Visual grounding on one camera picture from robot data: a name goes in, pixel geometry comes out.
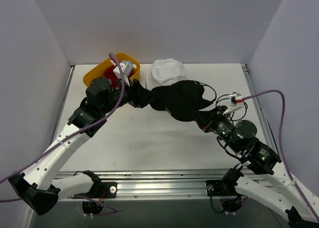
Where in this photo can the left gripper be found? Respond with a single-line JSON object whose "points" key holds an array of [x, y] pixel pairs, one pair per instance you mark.
{"points": [[134, 94]]}

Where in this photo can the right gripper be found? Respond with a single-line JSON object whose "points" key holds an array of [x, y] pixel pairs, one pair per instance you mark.
{"points": [[208, 120]]}

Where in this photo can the black cap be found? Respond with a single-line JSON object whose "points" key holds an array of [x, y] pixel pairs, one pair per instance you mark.
{"points": [[181, 99]]}

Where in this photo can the white hat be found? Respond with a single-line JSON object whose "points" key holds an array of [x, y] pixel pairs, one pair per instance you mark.
{"points": [[165, 72]]}

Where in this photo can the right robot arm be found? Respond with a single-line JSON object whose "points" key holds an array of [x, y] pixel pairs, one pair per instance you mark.
{"points": [[288, 197]]}

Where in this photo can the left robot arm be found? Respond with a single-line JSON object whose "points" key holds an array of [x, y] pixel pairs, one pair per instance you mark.
{"points": [[37, 184]]}

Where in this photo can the yellow bin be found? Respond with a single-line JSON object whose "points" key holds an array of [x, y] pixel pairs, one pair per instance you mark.
{"points": [[99, 70]]}

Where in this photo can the black wire hat stand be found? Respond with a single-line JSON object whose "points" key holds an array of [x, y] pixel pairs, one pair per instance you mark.
{"points": [[225, 97]]}

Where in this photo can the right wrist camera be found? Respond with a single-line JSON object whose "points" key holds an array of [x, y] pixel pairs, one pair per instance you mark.
{"points": [[236, 102]]}

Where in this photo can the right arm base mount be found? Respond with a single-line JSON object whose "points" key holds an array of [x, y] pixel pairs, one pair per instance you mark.
{"points": [[215, 188]]}

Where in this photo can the aluminium rail frame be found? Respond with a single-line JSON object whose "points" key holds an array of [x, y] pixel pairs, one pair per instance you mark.
{"points": [[150, 154]]}

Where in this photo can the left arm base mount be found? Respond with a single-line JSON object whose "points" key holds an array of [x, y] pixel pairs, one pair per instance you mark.
{"points": [[107, 190]]}

